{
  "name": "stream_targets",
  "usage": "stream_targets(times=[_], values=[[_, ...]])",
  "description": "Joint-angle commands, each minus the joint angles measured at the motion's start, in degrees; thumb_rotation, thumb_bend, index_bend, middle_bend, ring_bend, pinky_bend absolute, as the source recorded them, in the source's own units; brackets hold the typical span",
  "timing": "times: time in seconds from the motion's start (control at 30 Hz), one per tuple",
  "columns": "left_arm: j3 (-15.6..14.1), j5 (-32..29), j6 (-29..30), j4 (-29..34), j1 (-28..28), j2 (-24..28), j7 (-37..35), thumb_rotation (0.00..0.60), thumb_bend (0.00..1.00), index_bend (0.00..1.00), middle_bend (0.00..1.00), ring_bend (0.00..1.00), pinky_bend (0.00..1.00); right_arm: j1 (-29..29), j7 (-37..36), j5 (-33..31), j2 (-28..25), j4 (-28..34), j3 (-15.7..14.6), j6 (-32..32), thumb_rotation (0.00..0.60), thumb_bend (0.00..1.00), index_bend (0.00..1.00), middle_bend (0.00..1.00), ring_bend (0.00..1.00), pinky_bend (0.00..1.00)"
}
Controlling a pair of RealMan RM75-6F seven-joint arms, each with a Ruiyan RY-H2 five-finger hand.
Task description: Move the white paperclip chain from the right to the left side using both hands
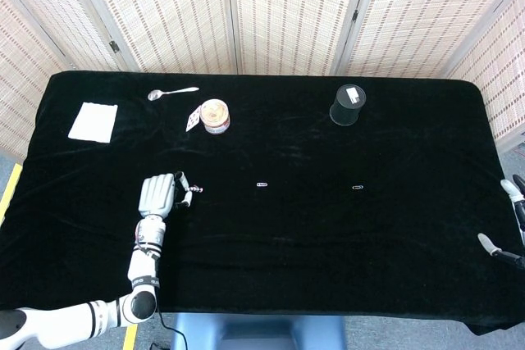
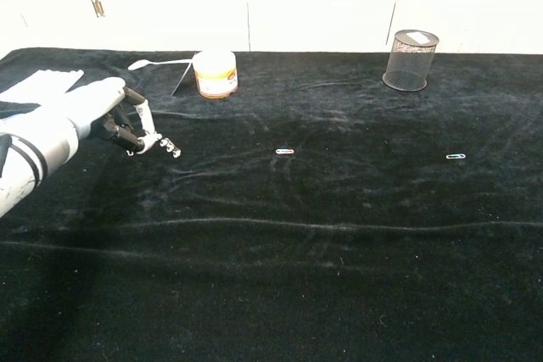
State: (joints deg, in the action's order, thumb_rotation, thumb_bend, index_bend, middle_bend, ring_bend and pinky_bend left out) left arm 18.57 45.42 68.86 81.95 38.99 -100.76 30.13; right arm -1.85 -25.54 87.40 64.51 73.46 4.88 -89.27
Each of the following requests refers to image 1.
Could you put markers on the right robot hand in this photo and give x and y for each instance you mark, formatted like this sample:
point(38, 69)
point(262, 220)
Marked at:
point(514, 198)

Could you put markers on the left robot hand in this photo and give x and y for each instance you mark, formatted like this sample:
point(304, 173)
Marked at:
point(156, 196)

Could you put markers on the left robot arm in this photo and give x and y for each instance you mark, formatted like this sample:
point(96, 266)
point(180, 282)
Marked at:
point(143, 260)

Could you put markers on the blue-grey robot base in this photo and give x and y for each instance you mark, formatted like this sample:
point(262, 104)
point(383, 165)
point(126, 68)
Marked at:
point(258, 331)

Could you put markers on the playing card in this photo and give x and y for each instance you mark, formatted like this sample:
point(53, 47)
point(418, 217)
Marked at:
point(193, 119)

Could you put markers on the white paper napkin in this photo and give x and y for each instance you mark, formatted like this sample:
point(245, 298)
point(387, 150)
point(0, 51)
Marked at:
point(93, 122)

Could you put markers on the jar with orange label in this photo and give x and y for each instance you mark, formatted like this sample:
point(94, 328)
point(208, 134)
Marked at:
point(215, 116)

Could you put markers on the white plastic spoon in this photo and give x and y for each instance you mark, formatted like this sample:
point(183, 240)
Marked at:
point(155, 95)

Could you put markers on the woven folding screen panel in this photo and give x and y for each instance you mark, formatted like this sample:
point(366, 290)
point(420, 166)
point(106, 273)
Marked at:
point(16, 79)
point(500, 79)
point(295, 10)
point(422, 10)
point(53, 5)
point(164, 10)

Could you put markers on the black velvet tablecloth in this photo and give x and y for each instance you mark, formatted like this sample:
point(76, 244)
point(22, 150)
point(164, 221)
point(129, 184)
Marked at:
point(287, 223)

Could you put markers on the yellow floor tape strip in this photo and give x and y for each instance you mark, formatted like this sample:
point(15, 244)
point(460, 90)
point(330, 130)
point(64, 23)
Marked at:
point(130, 337)
point(10, 190)

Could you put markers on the black mesh pen holder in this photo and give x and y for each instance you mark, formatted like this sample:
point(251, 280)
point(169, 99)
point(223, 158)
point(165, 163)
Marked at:
point(346, 108)

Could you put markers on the dark screen hinge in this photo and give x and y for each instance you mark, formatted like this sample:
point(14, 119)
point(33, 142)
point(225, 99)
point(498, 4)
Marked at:
point(355, 14)

